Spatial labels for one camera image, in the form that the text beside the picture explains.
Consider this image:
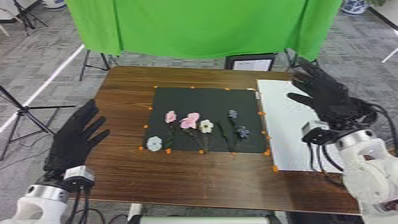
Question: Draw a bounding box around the black cable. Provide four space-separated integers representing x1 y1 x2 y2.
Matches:
305 141 346 177

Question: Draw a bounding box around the small pink flower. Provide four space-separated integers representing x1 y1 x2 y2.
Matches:
162 110 179 149

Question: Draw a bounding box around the large pink flower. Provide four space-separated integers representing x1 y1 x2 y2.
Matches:
178 112 211 152

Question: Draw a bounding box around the white sheet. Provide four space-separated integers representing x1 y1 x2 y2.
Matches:
254 79 348 174

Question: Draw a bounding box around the blue white vase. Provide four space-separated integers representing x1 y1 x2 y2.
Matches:
339 0 371 16

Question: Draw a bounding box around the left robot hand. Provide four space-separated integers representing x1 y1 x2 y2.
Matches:
41 98 112 178

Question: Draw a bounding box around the black tripod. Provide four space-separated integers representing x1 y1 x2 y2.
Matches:
0 84 76 162

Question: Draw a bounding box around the green sprig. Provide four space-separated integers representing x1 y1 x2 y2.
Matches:
215 121 234 152

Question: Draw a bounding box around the white flower yellow centre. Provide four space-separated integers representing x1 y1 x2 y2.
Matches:
197 119 217 153

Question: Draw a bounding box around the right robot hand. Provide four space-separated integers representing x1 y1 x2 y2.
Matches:
286 59 380 130

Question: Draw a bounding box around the dark mat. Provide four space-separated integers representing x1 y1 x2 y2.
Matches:
142 87 272 154

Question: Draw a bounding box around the pale grey bar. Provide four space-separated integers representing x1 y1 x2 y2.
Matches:
138 216 272 224

